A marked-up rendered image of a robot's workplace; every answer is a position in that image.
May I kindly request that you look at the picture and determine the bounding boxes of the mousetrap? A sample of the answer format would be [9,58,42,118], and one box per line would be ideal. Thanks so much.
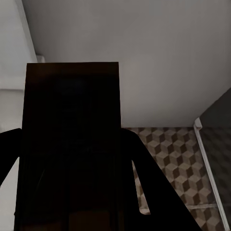
[14,62,124,231]

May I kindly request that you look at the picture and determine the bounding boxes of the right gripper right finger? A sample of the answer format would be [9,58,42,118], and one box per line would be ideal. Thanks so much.
[121,128,202,231]

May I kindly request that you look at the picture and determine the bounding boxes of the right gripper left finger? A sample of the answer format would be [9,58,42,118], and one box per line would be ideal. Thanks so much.
[0,128,22,185]

